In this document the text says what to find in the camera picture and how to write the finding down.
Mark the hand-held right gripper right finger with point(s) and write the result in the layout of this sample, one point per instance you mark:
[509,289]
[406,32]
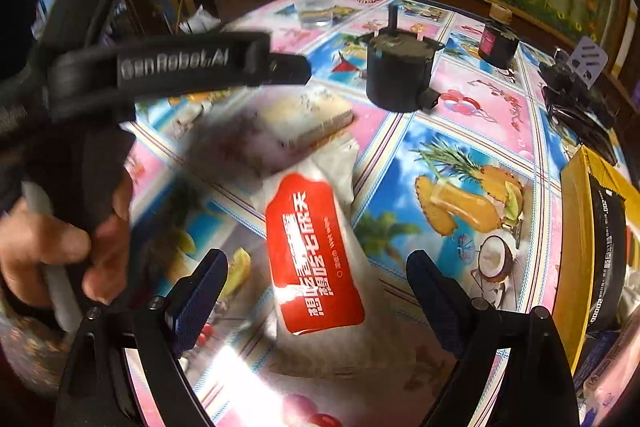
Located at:
[440,302]

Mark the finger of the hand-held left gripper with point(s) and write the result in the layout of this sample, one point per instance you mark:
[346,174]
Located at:
[290,69]

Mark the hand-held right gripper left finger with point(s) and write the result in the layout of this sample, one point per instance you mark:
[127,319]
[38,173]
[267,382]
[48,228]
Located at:
[200,302]

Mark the beige tissue box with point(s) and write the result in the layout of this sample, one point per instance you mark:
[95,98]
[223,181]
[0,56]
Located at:
[280,127]

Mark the red label wet wipe packet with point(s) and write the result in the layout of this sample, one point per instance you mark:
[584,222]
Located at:
[310,257]

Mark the yellow-edged cardboard box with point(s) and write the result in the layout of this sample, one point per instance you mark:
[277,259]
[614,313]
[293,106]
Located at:
[575,232]

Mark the person's left hand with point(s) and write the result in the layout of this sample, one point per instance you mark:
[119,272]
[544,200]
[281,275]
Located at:
[45,247]

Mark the clear plastic cup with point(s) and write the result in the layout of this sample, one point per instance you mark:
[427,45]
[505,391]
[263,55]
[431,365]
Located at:
[312,7]

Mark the black foil packet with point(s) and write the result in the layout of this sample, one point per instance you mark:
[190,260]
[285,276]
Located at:
[607,247]

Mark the person's floral clothing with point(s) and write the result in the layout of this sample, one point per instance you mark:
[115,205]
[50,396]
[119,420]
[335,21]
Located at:
[25,357]

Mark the small tape roll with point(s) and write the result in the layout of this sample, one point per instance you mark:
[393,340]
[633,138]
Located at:
[501,14]

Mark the pile of black gadgets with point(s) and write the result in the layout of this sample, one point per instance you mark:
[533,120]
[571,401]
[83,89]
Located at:
[580,117]

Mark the pale purple phone stand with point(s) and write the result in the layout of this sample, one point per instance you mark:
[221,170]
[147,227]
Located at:
[589,62]

